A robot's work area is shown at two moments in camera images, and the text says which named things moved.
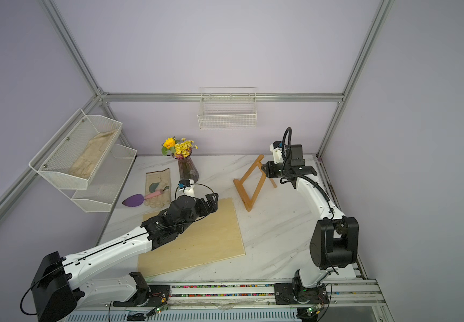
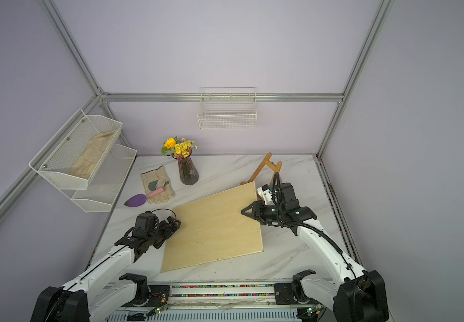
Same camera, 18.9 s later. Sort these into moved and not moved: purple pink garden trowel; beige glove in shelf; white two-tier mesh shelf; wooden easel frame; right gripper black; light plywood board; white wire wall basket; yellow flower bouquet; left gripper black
Moved: left gripper black; right gripper black; light plywood board; wooden easel frame
Not moved: yellow flower bouquet; purple pink garden trowel; beige glove in shelf; white wire wall basket; white two-tier mesh shelf
